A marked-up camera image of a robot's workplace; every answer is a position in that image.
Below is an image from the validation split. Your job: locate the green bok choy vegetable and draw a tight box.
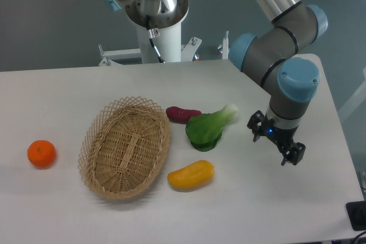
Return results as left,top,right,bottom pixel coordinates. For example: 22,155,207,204
185,103,238,151

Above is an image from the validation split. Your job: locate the woven wicker basket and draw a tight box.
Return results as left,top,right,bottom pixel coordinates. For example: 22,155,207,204
78,97,170,199

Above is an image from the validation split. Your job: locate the white table leg bar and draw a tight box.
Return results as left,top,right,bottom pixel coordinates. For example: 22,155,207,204
337,68,366,124

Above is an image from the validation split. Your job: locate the orange mandarin fruit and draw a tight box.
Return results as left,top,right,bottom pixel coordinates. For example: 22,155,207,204
27,140,57,169

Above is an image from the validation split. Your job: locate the yellow bell pepper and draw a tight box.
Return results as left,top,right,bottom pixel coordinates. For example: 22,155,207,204
167,160,214,190

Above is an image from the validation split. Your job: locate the purple sweet potato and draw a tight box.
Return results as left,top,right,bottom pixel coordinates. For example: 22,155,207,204
165,106,202,124

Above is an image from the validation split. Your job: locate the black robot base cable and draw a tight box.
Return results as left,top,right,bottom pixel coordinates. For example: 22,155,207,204
145,14,166,64

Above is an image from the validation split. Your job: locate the white pedestal base frame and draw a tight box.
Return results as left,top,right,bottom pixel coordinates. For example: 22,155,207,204
97,30,231,66

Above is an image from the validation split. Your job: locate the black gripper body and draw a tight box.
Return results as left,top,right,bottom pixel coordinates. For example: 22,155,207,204
264,112,299,151

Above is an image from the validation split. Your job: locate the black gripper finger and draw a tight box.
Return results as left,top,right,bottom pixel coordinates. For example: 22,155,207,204
247,110,265,142
280,141,306,166

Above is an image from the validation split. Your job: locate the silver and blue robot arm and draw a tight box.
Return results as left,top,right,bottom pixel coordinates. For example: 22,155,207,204
104,0,328,165

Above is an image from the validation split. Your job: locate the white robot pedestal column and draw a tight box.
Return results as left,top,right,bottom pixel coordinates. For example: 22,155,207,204
124,0,190,64

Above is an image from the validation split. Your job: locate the black device at table edge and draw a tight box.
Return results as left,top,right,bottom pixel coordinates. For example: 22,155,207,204
345,201,366,231

